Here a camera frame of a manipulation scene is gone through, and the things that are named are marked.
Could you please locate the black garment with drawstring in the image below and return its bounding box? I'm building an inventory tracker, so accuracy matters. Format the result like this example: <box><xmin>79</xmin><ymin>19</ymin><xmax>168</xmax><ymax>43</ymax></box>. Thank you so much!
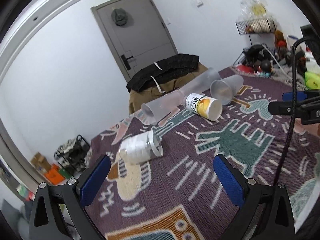
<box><xmin>126</xmin><ymin>54</ymin><xmax>200</xmax><ymax>93</ymax></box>

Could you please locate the purple patterned woven blanket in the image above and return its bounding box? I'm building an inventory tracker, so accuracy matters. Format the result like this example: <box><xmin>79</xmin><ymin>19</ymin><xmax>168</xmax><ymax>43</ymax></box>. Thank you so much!
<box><xmin>87</xmin><ymin>75</ymin><xmax>319</xmax><ymax>239</ymax></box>

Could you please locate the clear plastic bag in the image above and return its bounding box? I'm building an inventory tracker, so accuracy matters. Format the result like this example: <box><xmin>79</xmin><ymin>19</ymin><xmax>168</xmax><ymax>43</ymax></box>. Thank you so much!
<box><xmin>239</xmin><ymin>0</ymin><xmax>272</xmax><ymax>20</ymax></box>

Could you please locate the black round doll head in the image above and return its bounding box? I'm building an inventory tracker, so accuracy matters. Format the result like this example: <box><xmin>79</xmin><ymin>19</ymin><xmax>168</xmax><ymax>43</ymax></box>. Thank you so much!
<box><xmin>259</xmin><ymin>60</ymin><xmax>272</xmax><ymax>73</ymax></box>

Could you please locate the short frosted plastic cup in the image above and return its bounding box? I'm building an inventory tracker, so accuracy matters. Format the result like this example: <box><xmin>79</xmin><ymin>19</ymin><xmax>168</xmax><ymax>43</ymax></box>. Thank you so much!
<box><xmin>210</xmin><ymin>74</ymin><xmax>244</xmax><ymax>105</ymax></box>

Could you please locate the black shoe rack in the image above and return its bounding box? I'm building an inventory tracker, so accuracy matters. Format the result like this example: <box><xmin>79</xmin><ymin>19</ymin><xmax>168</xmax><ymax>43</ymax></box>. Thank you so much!
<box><xmin>54</xmin><ymin>134</ymin><xmax>90</xmax><ymax>176</ymax></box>

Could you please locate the black cable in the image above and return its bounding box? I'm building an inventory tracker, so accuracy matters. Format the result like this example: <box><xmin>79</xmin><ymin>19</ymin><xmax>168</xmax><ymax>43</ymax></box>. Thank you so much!
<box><xmin>273</xmin><ymin>36</ymin><xmax>312</xmax><ymax>188</ymax></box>

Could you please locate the grey door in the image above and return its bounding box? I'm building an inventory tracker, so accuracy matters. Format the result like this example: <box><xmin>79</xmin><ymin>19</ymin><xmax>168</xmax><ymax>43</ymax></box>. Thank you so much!
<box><xmin>91</xmin><ymin>0</ymin><xmax>178</xmax><ymax>82</ymax></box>

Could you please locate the black door handle lock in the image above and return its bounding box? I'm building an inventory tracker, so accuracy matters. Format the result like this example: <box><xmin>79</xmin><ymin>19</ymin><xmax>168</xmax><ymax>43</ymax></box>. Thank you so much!
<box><xmin>120</xmin><ymin>54</ymin><xmax>137</xmax><ymax>70</ymax></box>

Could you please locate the tall frosted plastic cup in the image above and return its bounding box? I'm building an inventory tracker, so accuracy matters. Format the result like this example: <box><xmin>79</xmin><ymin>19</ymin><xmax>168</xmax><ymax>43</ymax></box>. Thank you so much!
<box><xmin>141</xmin><ymin>90</ymin><xmax>184</xmax><ymax>125</ymax></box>

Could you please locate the green yellow package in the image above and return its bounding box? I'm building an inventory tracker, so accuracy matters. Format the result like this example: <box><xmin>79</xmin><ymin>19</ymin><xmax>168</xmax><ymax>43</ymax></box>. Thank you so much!
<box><xmin>304</xmin><ymin>72</ymin><xmax>320</xmax><ymax>89</ymax></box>

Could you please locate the cardboard box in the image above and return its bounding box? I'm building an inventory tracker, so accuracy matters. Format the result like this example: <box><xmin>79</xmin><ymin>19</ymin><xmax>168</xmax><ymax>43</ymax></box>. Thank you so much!
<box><xmin>30</xmin><ymin>152</ymin><xmax>51</xmax><ymax>173</ymax></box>

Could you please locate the white wall switch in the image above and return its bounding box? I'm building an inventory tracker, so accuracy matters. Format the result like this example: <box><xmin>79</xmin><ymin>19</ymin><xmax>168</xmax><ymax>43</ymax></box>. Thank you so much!
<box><xmin>192</xmin><ymin>0</ymin><xmax>203</xmax><ymax>8</ymax></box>

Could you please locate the white orange-print paper cup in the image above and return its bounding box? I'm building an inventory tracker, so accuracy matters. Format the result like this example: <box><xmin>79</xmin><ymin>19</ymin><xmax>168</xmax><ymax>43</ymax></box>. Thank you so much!
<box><xmin>184</xmin><ymin>93</ymin><xmax>223</xmax><ymax>121</ymax></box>

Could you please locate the white ribbed plastic cup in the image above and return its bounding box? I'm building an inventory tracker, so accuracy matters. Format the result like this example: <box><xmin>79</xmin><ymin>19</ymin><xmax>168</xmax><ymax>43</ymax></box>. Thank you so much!
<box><xmin>119</xmin><ymin>129</ymin><xmax>163</xmax><ymax>165</ymax></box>

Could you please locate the dark green hat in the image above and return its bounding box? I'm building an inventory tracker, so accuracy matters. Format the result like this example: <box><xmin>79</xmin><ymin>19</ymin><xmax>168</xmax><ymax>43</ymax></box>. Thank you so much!
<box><xmin>111</xmin><ymin>8</ymin><xmax>129</xmax><ymax>27</ymax></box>

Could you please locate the long frosted plastic cup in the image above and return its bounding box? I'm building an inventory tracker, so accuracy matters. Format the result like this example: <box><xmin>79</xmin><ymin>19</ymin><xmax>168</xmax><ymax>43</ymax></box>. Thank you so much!
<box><xmin>178</xmin><ymin>68</ymin><xmax>221</xmax><ymax>96</ymax></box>

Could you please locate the orange bag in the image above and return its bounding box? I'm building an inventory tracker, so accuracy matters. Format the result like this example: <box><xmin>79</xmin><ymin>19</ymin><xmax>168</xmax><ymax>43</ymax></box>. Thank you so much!
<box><xmin>44</xmin><ymin>164</ymin><xmax>65</xmax><ymax>185</ymax></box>

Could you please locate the black wire shelf rack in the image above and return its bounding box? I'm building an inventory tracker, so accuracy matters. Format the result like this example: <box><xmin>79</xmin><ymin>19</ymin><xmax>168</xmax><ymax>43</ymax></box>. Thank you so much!
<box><xmin>235</xmin><ymin>18</ymin><xmax>276</xmax><ymax>68</ymax></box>

